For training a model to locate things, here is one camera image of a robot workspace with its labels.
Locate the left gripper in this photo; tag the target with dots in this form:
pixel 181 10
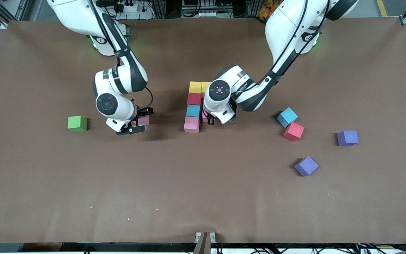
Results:
pixel 210 119

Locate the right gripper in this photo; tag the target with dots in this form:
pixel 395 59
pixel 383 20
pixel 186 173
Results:
pixel 141 114

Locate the pink foam cube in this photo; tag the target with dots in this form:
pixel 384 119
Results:
pixel 204 117
pixel 144 121
pixel 191 124

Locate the blue foam cube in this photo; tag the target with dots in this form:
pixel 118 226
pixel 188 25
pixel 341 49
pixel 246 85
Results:
pixel 193 110
pixel 287 117

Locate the red foam cube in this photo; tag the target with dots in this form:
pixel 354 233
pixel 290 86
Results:
pixel 194 99
pixel 294 132

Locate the yellow foam cube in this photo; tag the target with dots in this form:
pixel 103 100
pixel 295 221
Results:
pixel 205 86
pixel 195 87

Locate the purple foam cube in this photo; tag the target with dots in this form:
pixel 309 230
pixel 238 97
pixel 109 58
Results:
pixel 347 138
pixel 306 166

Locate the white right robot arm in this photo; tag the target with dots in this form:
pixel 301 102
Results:
pixel 118 81

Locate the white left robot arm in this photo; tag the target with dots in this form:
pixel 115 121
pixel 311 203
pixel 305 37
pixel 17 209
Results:
pixel 287 28

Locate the green foam cube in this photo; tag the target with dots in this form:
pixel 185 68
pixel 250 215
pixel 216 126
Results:
pixel 77 124

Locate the brown table cover sheet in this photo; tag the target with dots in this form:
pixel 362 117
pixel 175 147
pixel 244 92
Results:
pixel 203 197

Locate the white connector strip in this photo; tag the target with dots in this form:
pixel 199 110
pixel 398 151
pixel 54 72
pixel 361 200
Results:
pixel 208 14

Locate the white power strip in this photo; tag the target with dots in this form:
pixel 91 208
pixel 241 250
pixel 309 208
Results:
pixel 130 7

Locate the pile of orange fruit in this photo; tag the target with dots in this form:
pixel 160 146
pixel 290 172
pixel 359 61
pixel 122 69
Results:
pixel 264 10

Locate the brown wooden beam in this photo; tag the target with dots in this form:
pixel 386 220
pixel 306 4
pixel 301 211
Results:
pixel 203 245

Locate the small metal bracket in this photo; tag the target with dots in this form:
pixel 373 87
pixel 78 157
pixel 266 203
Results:
pixel 213 237

